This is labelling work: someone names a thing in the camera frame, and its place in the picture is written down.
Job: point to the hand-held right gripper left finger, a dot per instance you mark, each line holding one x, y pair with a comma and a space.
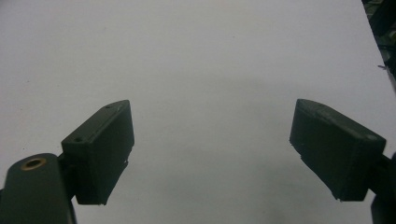
99, 152

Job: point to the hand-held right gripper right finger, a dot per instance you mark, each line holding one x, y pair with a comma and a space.
336, 155

